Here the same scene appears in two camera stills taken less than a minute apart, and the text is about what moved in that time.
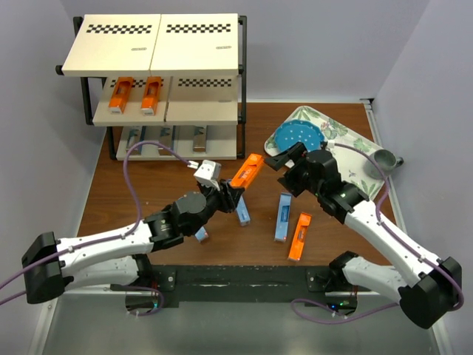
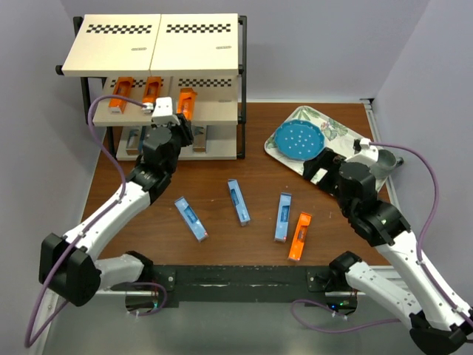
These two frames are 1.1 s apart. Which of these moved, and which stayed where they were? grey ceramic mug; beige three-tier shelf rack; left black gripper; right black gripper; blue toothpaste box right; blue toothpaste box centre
Moved: right black gripper; left black gripper
Stayed: blue toothpaste box centre; beige three-tier shelf rack; grey ceramic mug; blue toothpaste box right
